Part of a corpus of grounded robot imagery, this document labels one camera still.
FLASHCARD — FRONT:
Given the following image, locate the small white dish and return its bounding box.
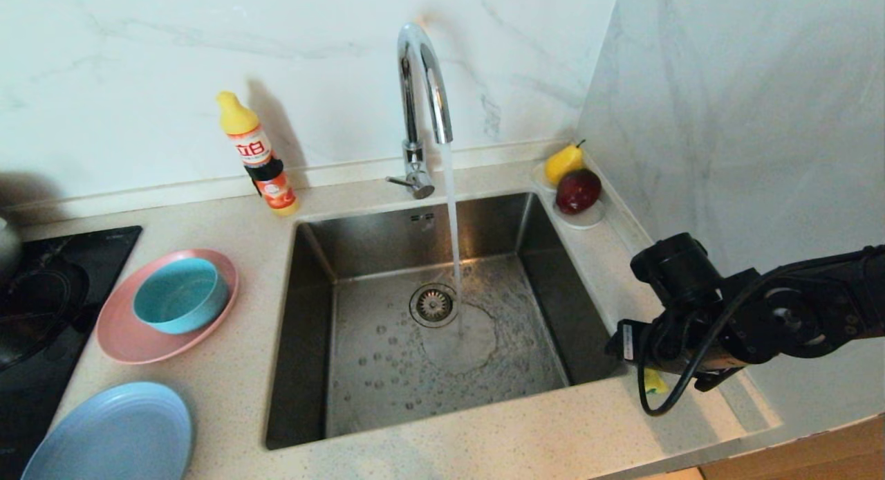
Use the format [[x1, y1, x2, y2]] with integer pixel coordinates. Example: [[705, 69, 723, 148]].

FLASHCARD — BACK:
[[531, 160, 606, 230]]

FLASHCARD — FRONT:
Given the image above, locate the silver kettle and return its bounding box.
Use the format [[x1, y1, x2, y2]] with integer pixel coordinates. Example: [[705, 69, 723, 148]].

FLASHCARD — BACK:
[[0, 217, 21, 284]]

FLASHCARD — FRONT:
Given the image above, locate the yellow pear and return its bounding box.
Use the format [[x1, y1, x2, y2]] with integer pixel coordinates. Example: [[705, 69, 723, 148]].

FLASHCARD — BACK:
[[544, 139, 586, 187]]

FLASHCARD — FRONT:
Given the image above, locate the thin black camera cable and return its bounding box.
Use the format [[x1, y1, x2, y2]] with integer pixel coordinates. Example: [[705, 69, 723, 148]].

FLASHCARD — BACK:
[[636, 248, 885, 417]]

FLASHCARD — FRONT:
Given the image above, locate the dark red apple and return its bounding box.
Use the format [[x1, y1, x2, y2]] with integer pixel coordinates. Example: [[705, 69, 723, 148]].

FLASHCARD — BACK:
[[555, 169, 602, 215]]

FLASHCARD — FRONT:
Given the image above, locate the light blue plate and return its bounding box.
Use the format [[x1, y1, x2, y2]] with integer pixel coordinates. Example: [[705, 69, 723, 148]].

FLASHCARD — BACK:
[[21, 381, 194, 480]]

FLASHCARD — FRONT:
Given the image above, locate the stainless steel sink basin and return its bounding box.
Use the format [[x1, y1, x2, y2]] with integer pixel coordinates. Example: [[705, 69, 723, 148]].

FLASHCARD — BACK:
[[265, 192, 626, 451]]

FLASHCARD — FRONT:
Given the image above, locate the black frying pan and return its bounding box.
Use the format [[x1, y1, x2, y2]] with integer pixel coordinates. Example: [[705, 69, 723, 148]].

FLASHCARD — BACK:
[[0, 259, 91, 370]]

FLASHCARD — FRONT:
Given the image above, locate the teal bowl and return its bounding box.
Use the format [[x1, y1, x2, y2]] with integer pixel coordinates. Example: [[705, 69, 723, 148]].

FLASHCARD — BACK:
[[133, 257, 230, 334]]

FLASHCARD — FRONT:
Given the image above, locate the light wooden cabinet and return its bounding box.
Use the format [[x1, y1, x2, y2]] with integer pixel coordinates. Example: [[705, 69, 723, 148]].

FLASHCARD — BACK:
[[698, 414, 885, 480]]

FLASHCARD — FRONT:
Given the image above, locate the pink plate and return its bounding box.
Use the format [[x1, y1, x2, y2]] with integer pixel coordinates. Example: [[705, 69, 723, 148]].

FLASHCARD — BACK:
[[95, 248, 240, 364]]

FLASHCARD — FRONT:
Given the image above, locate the black glass cooktop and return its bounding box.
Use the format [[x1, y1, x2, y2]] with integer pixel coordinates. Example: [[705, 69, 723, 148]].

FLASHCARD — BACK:
[[0, 225, 143, 480]]

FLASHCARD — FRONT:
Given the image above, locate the chrome gooseneck faucet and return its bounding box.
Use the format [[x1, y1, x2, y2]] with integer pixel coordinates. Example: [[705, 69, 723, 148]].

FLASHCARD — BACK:
[[386, 22, 455, 201]]

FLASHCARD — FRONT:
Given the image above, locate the metal sink drain strainer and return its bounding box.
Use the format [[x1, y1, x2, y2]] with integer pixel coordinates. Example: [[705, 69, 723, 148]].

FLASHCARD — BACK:
[[409, 283, 460, 329]]

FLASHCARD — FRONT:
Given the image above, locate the yellow orange dish soap bottle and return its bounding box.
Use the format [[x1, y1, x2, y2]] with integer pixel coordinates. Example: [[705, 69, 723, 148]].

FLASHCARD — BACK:
[[216, 91, 300, 216]]

